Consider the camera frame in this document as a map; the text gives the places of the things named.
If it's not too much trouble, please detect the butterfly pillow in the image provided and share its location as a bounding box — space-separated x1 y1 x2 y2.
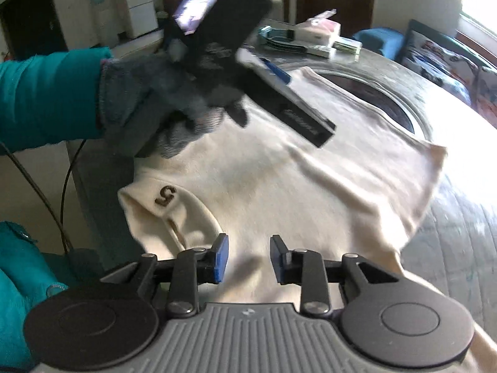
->
473 67 497 128
400 31 478 106

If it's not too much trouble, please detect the blue sofa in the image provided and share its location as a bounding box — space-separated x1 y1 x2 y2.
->
353 18 497 129

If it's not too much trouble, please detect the pink tissue box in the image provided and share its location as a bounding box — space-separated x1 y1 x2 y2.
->
294 8 341 45

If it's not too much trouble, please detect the grey quilted star tablecloth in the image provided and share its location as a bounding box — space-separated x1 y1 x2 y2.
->
66 17 497 331

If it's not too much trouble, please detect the teal sleeved left forearm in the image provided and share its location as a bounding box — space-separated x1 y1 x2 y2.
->
0 48 112 152

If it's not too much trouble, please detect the round black induction cooktop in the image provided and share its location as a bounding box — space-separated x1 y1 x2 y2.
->
315 69 431 140

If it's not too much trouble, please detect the white remote control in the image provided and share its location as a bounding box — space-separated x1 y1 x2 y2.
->
307 45 336 59

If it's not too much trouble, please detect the cream sweatshirt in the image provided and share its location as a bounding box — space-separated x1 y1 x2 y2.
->
118 67 496 372

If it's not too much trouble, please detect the white refrigerator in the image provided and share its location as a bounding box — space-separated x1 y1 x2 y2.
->
124 0 158 39

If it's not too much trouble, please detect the right butterfly pillow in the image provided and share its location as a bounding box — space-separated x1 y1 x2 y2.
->
473 67 497 128

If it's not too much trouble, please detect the grey gloved left hand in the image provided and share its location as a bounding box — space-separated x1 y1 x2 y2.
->
98 53 249 158

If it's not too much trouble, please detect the left butterfly pillow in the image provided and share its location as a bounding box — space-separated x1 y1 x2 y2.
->
400 31 478 106

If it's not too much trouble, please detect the black cable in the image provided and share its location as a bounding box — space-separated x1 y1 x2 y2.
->
0 137 89 255

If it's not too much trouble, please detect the teal jacket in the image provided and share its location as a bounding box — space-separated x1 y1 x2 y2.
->
1 221 77 372

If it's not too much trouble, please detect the window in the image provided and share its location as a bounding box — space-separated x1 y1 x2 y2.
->
461 0 496 35

